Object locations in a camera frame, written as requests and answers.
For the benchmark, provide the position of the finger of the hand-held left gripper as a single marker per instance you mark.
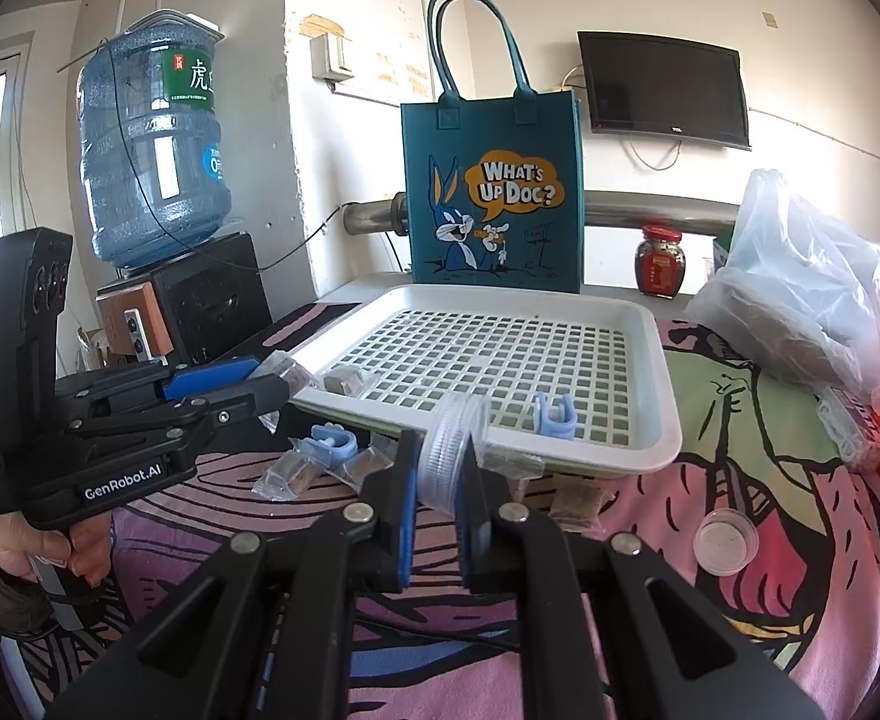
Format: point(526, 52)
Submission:
point(207, 379)
point(245, 401)

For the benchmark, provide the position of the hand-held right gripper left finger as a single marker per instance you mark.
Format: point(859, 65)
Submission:
point(408, 525)

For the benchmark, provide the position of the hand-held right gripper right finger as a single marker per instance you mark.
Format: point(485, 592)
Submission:
point(471, 540)

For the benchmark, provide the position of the clear round plastic lid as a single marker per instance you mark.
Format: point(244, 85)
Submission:
point(447, 457)

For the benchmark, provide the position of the light blue plastic clip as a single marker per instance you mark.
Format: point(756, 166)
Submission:
point(331, 444)
point(552, 424)

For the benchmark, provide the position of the white perforated plastic tray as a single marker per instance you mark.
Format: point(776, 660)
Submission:
point(485, 345)

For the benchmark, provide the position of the small clear plastic cup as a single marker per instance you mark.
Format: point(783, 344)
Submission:
point(725, 540)

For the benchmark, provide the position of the person's left hand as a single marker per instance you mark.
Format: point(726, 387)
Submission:
point(12, 551)

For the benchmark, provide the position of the black water dispenser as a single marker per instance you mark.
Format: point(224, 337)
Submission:
point(207, 300)

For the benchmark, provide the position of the brown and white device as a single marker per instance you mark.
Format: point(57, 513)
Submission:
point(140, 330)

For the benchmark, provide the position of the large blue water jug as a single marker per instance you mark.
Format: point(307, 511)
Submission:
point(147, 165)

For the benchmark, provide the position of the metal pipe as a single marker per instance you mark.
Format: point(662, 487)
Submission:
point(372, 214)

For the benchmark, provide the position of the red jar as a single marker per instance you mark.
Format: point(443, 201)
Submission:
point(659, 262)

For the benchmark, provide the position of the white tray on jug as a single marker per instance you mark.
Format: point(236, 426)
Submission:
point(200, 21)

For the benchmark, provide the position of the teal cartoon tote bag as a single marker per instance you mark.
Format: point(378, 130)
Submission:
point(485, 127)

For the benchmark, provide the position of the green box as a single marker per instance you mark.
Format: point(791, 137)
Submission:
point(723, 247)

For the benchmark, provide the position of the clear plastic packaging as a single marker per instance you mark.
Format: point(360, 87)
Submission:
point(849, 424)

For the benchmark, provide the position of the clear plastic bag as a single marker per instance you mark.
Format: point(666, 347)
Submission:
point(800, 285)

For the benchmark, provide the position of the wall switch box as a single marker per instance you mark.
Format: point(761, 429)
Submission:
point(331, 56)

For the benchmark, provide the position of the black wall television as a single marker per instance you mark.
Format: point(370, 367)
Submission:
point(665, 86)

